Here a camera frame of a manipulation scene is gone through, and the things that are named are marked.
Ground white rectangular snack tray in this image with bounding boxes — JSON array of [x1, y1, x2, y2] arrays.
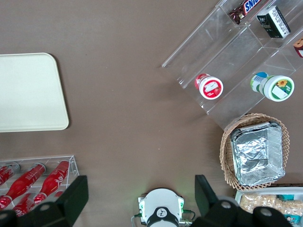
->
[[234, 186, 303, 227]]

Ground red cola bottle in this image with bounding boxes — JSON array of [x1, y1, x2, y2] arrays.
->
[[34, 160, 71, 205], [0, 164, 21, 190], [0, 195, 12, 211], [4, 163, 47, 202], [11, 192, 36, 217]]

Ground clear acrylic stepped stand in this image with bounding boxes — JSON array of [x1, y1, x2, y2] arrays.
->
[[161, 0, 303, 131]]

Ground green lid yogurt cup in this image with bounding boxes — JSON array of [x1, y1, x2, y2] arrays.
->
[[250, 72, 295, 102]]

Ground light tan wicker basket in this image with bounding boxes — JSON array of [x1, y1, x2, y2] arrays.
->
[[220, 113, 291, 191]]

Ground clear bag puffed snack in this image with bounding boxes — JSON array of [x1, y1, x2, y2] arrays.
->
[[279, 200, 303, 216], [240, 193, 285, 214]]

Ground red lid yogurt cup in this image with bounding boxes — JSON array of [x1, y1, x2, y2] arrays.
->
[[194, 73, 224, 100]]

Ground black white small carton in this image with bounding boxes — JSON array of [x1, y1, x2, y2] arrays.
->
[[256, 6, 292, 39]]

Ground beige plastic serving tray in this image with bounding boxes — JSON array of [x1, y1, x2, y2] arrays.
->
[[0, 52, 70, 132]]

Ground large teal snack packet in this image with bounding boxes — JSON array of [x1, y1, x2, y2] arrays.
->
[[285, 213, 299, 225]]

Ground red cookie box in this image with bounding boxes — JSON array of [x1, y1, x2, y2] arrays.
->
[[293, 37, 303, 59]]

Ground clear acrylic bottle rack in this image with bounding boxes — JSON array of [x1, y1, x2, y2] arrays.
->
[[0, 155, 80, 213]]

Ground stacked aluminium foil containers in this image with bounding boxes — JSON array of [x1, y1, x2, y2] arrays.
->
[[230, 122, 286, 186]]

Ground brown Snickers bar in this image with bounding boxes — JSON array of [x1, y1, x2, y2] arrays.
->
[[228, 0, 264, 25]]

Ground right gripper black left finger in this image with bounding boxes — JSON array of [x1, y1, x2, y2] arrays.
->
[[0, 175, 89, 227]]

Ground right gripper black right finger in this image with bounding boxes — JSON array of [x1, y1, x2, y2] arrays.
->
[[191, 175, 294, 227]]

